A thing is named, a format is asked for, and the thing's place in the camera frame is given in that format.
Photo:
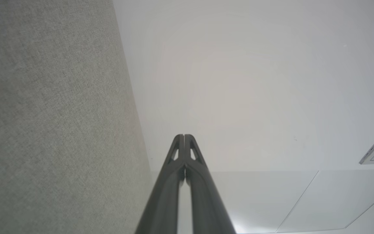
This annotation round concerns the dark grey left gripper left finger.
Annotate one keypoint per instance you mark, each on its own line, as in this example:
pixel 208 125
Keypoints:
pixel 164 201

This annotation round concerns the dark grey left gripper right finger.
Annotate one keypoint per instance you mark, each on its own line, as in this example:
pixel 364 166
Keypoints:
pixel 206 208

